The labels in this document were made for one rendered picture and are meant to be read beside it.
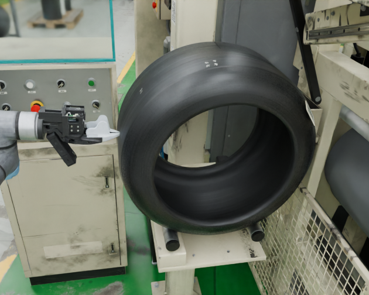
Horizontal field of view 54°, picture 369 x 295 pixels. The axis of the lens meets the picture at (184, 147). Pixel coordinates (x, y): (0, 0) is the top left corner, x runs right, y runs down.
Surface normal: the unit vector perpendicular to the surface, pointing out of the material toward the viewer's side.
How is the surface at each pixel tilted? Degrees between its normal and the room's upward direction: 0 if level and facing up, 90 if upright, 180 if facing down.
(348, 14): 90
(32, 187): 90
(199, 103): 80
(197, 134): 90
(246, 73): 43
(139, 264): 0
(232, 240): 0
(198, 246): 0
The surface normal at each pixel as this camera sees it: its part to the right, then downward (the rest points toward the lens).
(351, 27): -0.98, 0.06
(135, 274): 0.04, -0.85
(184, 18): 0.18, 0.52
